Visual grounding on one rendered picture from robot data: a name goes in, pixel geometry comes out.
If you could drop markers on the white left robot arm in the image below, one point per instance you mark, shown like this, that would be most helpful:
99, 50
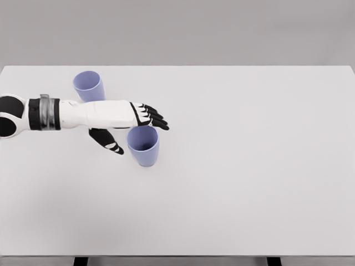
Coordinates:
41, 113

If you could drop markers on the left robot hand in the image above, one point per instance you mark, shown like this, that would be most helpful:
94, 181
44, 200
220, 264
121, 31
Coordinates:
113, 113

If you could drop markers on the lavender plastic cup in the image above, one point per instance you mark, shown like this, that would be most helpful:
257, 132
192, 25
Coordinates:
143, 147
89, 86

